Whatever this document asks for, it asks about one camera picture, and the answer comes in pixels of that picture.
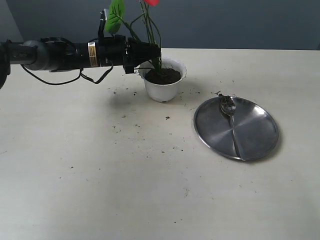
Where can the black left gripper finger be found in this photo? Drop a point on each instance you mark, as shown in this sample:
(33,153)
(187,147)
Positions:
(144,51)

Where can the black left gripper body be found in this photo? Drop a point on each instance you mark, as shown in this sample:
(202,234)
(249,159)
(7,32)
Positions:
(112,51)

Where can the red artificial anthurium flower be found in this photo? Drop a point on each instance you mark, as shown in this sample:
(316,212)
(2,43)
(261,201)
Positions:
(116,18)

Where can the stainless steel spork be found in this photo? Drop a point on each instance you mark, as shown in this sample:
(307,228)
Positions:
(230,112)

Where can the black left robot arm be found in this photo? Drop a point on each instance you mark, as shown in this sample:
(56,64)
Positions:
(94,60)

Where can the dark soil in pot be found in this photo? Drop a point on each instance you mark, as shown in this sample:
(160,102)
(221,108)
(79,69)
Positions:
(166,76)

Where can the white plastic flower pot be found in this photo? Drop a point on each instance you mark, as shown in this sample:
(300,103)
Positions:
(163,92)

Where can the clump of soil on spork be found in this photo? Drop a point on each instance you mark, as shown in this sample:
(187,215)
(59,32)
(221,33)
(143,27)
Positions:
(226,100)

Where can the round stainless steel plate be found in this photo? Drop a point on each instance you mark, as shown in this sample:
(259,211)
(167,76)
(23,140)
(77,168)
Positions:
(256,129)

